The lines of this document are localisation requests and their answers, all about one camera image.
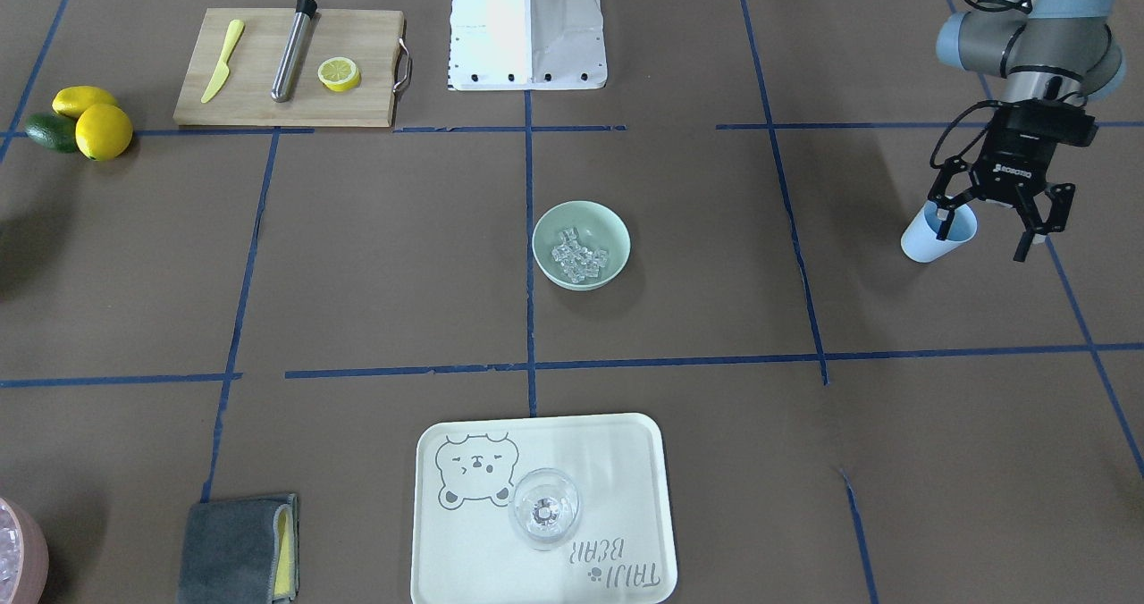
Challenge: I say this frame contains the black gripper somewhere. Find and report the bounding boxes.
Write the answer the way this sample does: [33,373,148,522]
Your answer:
[928,100,1098,263]

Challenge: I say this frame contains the light blue cup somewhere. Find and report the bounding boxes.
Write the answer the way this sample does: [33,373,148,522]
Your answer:
[900,201,978,264]

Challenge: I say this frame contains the green bowl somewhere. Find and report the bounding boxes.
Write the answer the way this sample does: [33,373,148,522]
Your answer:
[532,200,631,291]

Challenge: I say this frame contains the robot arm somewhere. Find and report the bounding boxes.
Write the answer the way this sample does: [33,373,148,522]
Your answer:
[927,0,1126,262]

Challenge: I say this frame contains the ice cubes in green bowl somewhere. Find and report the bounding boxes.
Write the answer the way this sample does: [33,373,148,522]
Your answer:
[551,228,611,285]

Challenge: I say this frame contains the pink bowl of ice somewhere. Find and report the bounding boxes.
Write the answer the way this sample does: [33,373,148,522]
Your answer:
[1,498,49,603]

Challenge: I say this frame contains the cream bear tray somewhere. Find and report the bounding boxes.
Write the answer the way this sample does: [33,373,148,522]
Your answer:
[411,413,678,603]

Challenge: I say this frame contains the clear wine glass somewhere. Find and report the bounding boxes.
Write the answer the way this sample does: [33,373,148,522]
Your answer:
[509,468,583,551]

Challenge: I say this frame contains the lemon half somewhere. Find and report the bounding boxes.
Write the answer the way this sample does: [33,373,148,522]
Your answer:
[317,57,362,94]

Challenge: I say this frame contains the steel muddler black tip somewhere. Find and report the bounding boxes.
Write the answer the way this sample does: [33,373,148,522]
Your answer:
[270,0,317,103]

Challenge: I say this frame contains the wooden cutting board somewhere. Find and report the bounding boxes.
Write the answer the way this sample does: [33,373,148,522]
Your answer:
[172,8,413,129]

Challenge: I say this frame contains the yellow plastic knife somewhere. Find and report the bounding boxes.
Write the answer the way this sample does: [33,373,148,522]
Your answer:
[200,19,245,104]

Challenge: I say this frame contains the grey yellow folded cloth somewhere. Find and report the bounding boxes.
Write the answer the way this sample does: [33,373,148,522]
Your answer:
[176,491,299,603]

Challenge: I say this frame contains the yellow lemon lower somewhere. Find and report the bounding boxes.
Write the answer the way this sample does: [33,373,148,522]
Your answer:
[76,104,134,161]

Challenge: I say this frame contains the yellow lemon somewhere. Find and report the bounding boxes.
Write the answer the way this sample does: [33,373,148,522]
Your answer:
[76,104,134,161]
[51,84,119,120]

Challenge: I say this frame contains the yellow lemon upper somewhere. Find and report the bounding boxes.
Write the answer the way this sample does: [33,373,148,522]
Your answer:
[51,84,119,120]

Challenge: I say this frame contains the green lime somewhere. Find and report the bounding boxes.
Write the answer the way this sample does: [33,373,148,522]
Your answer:
[24,113,80,154]

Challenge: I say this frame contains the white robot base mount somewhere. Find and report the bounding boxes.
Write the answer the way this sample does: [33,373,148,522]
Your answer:
[447,0,609,92]

